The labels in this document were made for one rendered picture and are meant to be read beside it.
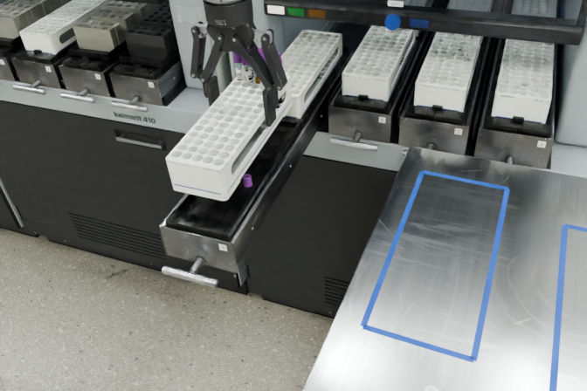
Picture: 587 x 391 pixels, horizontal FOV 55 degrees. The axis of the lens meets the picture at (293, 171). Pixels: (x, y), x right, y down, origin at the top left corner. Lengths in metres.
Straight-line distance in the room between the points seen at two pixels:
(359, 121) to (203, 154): 0.42
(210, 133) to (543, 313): 0.56
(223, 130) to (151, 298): 1.09
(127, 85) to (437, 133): 0.74
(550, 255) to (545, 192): 0.14
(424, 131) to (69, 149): 1.01
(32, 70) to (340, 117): 0.83
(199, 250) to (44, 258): 1.32
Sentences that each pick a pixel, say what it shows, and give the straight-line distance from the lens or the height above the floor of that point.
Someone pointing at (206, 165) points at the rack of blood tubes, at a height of 0.92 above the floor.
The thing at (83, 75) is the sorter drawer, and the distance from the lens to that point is 1.50.
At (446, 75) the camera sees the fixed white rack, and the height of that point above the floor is 0.86.
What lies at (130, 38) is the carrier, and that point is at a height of 0.87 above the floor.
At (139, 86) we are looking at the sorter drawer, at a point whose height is 0.78.
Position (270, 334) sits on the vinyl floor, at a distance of 1.77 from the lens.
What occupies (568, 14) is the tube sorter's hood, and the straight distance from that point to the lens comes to 1.12.
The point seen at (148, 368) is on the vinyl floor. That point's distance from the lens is 1.78.
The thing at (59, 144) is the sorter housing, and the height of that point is 0.54.
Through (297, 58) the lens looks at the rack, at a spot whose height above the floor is 0.86.
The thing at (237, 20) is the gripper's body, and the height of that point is 1.09.
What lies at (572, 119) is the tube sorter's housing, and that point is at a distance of 1.23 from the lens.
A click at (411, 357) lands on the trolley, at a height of 0.82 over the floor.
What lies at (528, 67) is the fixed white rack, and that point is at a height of 0.86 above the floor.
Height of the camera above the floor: 1.44
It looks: 38 degrees down
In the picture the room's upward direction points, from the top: 4 degrees counter-clockwise
